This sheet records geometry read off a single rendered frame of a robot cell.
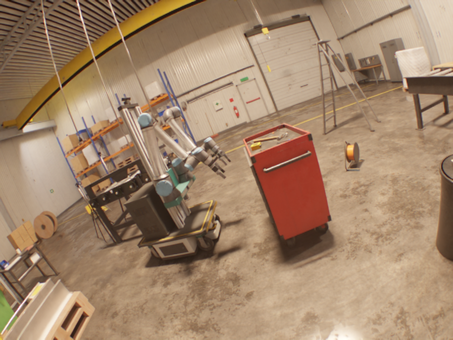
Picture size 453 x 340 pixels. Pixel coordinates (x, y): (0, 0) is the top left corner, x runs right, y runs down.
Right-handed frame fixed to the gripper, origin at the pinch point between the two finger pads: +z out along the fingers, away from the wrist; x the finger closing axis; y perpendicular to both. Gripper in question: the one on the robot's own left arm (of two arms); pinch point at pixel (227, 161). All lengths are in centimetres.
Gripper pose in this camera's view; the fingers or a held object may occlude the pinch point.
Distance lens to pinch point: 227.1
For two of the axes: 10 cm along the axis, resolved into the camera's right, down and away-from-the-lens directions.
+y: 6.7, -6.1, -4.3
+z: 6.8, 7.4, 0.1
